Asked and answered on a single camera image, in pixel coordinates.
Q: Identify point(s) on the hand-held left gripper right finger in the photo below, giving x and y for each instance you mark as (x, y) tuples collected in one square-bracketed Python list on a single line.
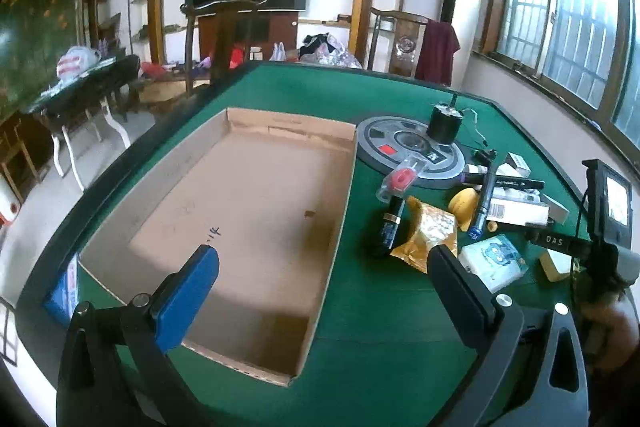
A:
[(460, 302)]

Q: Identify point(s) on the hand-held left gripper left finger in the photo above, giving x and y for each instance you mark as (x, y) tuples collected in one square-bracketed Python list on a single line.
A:
[(192, 292)]

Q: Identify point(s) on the white tissue pack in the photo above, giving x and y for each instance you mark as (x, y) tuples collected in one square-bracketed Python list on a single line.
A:
[(492, 264)]

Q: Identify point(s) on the white grey box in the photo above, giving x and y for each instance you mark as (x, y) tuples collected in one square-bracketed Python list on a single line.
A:
[(557, 207)]

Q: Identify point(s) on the golden snack packet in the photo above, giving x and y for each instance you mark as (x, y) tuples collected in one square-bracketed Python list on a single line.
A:
[(430, 232)]

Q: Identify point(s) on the shallow cardboard box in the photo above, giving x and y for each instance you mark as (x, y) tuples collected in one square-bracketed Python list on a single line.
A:
[(240, 217)]

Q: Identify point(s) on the yellow sponge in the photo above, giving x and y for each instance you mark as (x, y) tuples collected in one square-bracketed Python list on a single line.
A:
[(462, 204)]

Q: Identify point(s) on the black gold lipstick tube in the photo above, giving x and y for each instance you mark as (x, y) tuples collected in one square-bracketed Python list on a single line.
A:
[(389, 227)]

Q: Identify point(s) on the white teal barcode box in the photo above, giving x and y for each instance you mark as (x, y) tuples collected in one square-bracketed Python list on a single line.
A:
[(520, 209)]

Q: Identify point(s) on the clear red lipstick tube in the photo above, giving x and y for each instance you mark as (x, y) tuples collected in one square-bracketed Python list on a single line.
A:
[(402, 177)]

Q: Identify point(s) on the person's right hand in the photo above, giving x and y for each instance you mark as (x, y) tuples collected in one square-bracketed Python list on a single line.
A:
[(619, 332)]

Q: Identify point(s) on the cream rectangular block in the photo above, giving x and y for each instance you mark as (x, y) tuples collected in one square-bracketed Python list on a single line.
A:
[(555, 266)]

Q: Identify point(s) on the small white box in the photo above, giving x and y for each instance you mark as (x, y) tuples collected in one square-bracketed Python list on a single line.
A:
[(517, 162)]

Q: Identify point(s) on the small black connector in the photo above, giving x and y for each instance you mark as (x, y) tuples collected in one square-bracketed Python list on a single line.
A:
[(484, 155)]

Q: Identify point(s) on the black cylindrical motor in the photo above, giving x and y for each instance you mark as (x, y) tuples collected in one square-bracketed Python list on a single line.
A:
[(442, 124)]

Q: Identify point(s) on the round grey table console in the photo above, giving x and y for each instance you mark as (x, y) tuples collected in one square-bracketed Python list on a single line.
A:
[(380, 137)]

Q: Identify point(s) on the white paper roll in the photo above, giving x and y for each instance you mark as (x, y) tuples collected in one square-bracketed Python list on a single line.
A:
[(7, 202)]

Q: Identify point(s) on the barred window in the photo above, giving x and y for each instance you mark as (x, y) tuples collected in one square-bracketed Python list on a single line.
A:
[(575, 32)]

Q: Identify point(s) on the wooden stool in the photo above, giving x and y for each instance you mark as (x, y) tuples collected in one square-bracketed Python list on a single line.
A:
[(15, 147)]

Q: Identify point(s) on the dark side table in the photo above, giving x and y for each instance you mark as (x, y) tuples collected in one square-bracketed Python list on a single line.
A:
[(85, 87)]

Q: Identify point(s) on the dark red cloth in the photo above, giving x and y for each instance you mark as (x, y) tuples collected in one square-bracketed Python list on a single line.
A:
[(437, 52)]

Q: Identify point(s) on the white red plastic bag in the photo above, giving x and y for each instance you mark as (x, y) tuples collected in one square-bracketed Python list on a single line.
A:
[(75, 62)]

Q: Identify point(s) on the light wooden chair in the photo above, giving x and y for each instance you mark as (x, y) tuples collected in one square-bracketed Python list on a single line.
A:
[(400, 49)]

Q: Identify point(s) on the dark wooden chair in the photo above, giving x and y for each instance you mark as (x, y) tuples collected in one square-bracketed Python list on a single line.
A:
[(230, 27)]

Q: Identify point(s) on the pile of clothes and bags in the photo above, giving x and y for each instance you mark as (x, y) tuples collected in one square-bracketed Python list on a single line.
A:
[(330, 49)]

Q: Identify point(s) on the white standing air conditioner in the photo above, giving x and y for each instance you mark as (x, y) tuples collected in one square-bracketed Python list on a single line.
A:
[(467, 7)]

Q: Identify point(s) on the floral wall painting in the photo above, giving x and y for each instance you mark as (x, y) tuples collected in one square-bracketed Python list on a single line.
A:
[(35, 7)]

